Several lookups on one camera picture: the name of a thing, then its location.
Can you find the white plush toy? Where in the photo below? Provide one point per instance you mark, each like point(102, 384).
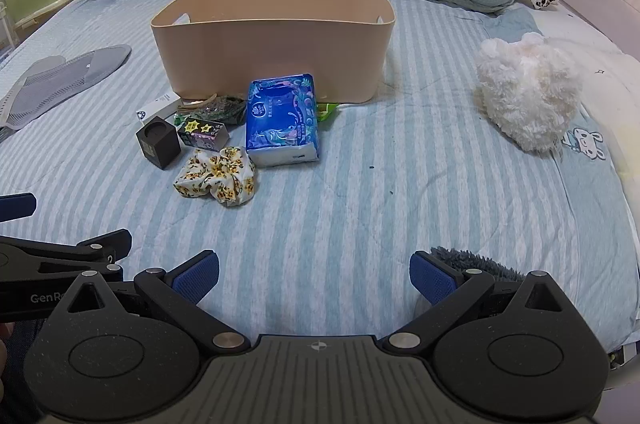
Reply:
point(525, 93)

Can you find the black star-printed box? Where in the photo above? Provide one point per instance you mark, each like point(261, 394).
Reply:
point(202, 133)

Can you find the grey fluffy cloth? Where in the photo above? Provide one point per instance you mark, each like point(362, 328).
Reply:
point(485, 261)

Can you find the black cube box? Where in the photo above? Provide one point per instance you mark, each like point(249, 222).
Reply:
point(157, 143)

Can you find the grey mesh cloth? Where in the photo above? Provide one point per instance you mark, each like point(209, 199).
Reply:
point(60, 86)

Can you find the dark green wrapped packet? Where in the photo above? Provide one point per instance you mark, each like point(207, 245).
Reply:
point(226, 108)

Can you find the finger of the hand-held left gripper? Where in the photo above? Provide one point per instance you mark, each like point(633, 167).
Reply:
point(100, 245)
point(17, 207)

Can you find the green snack packet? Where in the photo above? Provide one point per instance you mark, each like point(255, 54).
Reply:
point(325, 111)

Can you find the beige storage basket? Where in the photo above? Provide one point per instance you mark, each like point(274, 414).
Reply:
point(270, 53)

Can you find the white pillow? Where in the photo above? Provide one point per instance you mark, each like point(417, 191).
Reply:
point(616, 103)

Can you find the small white box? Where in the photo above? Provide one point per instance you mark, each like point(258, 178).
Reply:
point(155, 107)

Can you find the blue striped bed sheet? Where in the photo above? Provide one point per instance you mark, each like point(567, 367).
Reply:
point(350, 204)

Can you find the blue tissue pack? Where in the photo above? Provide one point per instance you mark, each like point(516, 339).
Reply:
point(280, 118)

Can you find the floral hair scrunchie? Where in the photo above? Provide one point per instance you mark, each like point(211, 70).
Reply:
point(220, 170)

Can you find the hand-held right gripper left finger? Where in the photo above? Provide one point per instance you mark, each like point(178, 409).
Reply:
point(196, 278)

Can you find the dark blue cloth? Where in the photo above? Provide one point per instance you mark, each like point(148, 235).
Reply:
point(24, 344)

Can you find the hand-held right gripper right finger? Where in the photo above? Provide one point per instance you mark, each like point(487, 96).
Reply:
point(433, 278)

